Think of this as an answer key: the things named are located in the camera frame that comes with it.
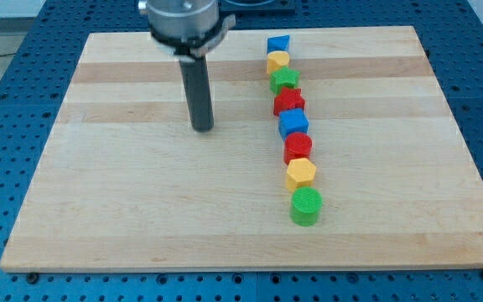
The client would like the red cylinder block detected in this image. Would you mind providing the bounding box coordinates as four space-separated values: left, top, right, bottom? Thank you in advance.
283 132 313 164

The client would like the blue triangle block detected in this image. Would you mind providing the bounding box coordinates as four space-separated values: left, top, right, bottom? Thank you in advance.
267 35 290 54

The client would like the red star block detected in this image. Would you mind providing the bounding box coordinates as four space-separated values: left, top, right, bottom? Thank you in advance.
273 87 305 117

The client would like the green star block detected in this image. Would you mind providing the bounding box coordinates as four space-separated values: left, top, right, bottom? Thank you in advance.
269 66 300 95

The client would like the wooden board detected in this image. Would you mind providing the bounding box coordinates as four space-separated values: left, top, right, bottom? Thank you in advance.
0 26 483 273

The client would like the yellow heart block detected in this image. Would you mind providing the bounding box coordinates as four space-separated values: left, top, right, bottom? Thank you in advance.
266 50 290 75

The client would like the blue perforated table plate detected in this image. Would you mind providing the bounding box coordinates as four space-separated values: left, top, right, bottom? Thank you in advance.
0 0 483 301

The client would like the blue cube block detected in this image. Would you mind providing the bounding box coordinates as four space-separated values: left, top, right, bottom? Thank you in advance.
278 108 309 140

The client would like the yellow hexagon block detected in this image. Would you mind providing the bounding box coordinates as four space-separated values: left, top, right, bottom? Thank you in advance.
285 158 317 192

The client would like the green cylinder block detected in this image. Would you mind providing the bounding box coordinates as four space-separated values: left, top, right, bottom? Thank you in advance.
289 187 323 227

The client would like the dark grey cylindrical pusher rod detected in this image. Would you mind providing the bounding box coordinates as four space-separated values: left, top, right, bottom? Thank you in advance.
179 56 214 132

